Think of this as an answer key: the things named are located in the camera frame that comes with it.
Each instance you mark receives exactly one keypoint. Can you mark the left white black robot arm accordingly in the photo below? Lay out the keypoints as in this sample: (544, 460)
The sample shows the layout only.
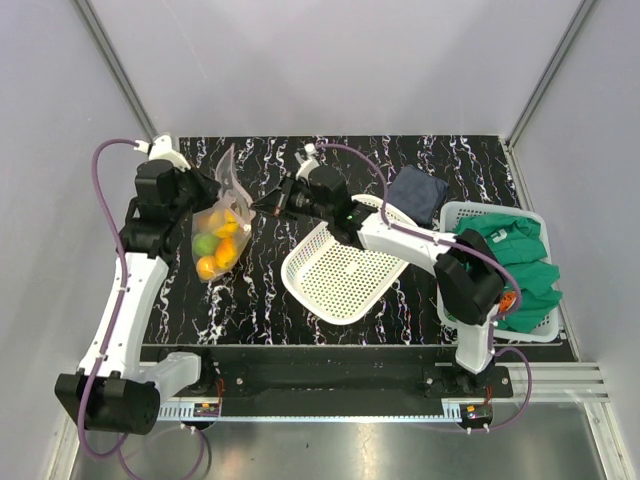
(111, 391)

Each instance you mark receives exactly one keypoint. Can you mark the clear zip top bag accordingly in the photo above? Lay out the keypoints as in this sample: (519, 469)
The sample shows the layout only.
(232, 196)

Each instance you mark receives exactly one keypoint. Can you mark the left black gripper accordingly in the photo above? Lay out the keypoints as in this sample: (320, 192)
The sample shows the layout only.
(208, 187)

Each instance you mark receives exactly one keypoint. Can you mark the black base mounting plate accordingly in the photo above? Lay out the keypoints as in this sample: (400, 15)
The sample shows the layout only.
(244, 380)

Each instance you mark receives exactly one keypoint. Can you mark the green fake lime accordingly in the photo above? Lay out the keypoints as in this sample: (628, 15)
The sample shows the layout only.
(205, 244)

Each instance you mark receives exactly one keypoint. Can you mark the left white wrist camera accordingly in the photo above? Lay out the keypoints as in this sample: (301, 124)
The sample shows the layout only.
(161, 148)

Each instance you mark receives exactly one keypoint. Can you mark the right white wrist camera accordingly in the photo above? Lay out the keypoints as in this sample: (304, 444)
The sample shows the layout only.
(307, 159)

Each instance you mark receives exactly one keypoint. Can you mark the white laundry basket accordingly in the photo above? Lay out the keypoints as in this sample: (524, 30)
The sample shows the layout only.
(452, 212)

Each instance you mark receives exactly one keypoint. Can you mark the small orange fake tangerine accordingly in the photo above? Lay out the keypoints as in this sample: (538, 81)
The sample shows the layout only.
(207, 268)

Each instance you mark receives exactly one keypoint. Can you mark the green cloth garment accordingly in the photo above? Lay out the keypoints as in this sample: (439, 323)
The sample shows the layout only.
(515, 242)

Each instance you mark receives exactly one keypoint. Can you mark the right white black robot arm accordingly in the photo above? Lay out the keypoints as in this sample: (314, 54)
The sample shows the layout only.
(362, 244)

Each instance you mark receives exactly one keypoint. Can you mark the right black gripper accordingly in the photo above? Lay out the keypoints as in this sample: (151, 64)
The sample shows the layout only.
(273, 201)

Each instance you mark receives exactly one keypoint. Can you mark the folded navy blue cloth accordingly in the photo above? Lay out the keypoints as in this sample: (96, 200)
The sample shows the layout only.
(418, 195)

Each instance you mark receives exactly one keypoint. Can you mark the white perforated tray basket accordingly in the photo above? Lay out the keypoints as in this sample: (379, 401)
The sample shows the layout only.
(338, 284)

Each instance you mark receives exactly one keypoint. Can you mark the yellow fake orange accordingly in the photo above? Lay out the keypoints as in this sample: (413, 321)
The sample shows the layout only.
(223, 223)

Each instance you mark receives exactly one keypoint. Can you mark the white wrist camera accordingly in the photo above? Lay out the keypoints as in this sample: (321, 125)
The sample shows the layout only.
(161, 148)
(307, 159)

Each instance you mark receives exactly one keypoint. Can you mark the orange fake mango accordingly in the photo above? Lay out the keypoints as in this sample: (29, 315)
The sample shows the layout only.
(226, 253)

